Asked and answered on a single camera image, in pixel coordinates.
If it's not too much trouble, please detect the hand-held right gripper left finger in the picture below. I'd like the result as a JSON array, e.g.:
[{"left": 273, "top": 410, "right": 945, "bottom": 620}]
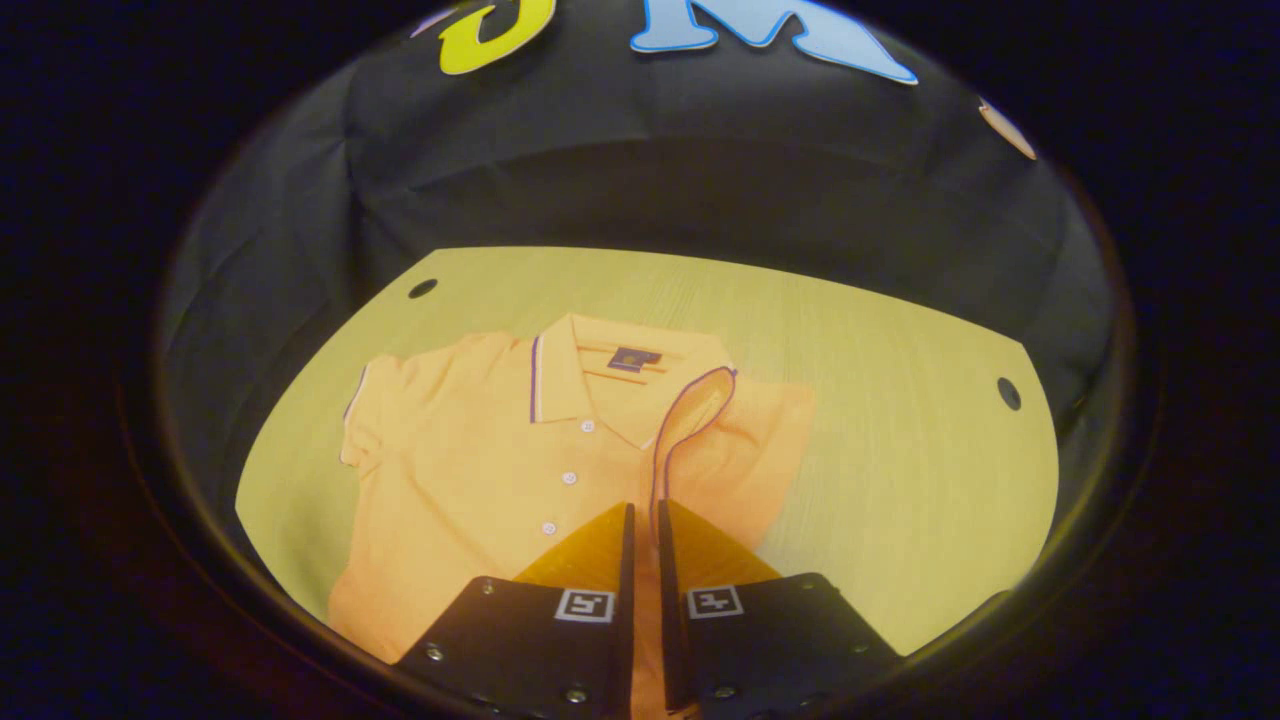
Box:
[{"left": 393, "top": 503, "right": 637, "bottom": 720}]

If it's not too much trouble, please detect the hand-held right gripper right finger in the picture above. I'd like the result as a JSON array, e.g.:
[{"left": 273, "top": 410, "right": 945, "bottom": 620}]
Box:
[{"left": 657, "top": 500, "right": 904, "bottom": 717}]

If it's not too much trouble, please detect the orange polo T-shirt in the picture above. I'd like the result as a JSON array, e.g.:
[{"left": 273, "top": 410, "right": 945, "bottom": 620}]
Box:
[{"left": 327, "top": 313, "right": 816, "bottom": 720}]

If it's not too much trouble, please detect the black backdrop cloth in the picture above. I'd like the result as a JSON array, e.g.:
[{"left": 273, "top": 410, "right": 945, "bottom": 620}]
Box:
[{"left": 160, "top": 0, "right": 1121, "bottom": 521}]

